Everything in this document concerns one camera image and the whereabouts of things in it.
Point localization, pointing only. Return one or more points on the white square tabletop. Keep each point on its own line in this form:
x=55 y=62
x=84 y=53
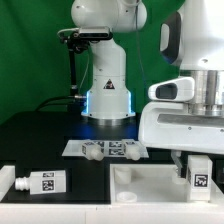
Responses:
x=147 y=184

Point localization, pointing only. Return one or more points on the grey camera on stand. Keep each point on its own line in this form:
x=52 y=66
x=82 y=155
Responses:
x=85 y=33

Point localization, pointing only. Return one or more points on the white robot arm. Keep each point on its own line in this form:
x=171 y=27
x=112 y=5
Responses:
x=191 y=38

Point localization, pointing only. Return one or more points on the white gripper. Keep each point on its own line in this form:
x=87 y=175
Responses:
x=169 y=126

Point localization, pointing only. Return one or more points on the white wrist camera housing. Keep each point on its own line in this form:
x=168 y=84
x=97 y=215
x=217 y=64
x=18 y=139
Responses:
x=176 y=90

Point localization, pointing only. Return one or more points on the black camera stand pole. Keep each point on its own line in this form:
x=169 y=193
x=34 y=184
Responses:
x=78 y=100

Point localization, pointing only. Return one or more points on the white sheet with tags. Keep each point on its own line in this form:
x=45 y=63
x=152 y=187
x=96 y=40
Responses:
x=108 y=148

